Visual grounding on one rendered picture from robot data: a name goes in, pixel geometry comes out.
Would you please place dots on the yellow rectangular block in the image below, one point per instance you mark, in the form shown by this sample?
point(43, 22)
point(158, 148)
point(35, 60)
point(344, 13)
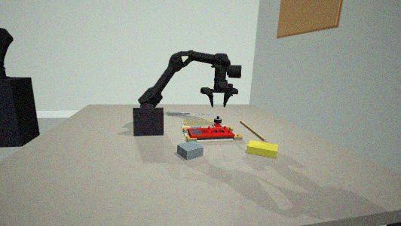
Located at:
point(262, 148)

